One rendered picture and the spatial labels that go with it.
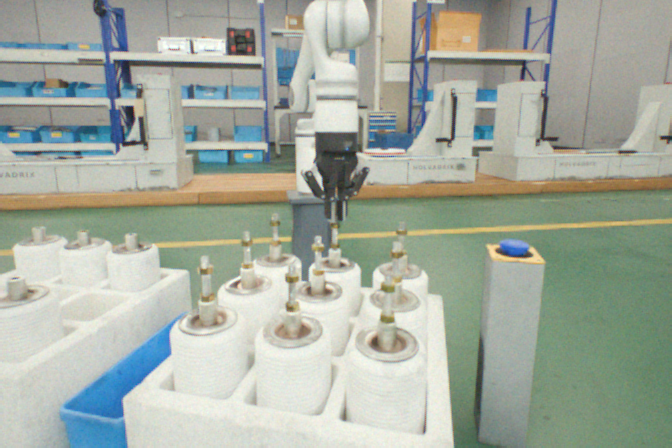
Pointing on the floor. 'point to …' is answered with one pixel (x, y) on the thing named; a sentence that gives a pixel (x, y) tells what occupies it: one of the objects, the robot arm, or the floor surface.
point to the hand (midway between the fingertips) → (336, 210)
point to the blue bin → (113, 395)
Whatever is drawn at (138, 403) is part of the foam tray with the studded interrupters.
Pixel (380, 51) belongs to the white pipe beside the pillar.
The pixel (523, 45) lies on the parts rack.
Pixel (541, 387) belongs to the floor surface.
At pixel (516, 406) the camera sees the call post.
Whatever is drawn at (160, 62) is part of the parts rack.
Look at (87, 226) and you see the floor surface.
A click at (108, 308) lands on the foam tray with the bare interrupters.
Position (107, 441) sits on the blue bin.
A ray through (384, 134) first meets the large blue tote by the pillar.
